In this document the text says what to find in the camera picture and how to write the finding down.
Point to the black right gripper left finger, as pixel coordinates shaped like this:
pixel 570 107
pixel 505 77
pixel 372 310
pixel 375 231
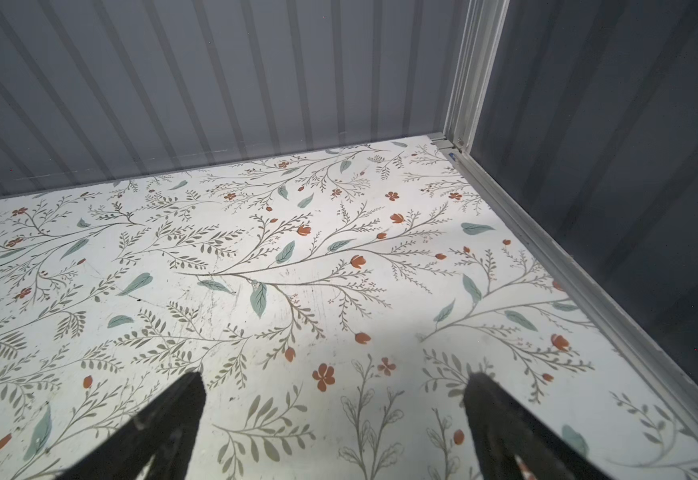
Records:
pixel 159 439

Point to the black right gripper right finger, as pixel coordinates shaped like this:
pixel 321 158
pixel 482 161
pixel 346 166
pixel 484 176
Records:
pixel 506 435

